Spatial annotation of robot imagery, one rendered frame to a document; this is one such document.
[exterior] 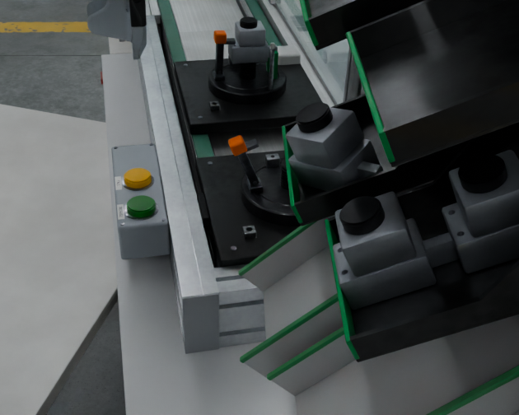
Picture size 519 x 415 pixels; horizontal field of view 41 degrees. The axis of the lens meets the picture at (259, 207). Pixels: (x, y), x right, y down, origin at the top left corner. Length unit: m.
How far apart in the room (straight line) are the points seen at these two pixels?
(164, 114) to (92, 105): 2.05
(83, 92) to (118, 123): 2.00
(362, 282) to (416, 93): 0.14
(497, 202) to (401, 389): 0.22
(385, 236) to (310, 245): 0.30
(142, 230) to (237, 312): 0.18
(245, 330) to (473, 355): 0.39
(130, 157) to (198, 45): 0.52
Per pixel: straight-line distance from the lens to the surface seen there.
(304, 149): 0.58
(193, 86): 1.27
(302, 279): 0.77
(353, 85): 1.13
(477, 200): 0.47
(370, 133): 0.65
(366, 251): 0.47
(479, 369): 0.59
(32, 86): 3.48
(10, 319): 1.00
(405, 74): 0.45
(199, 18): 1.70
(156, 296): 0.99
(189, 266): 0.88
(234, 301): 0.86
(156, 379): 0.89
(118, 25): 0.75
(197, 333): 0.89
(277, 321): 0.76
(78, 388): 2.01
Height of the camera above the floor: 1.55
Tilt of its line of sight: 37 degrees down
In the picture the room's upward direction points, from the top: 2 degrees clockwise
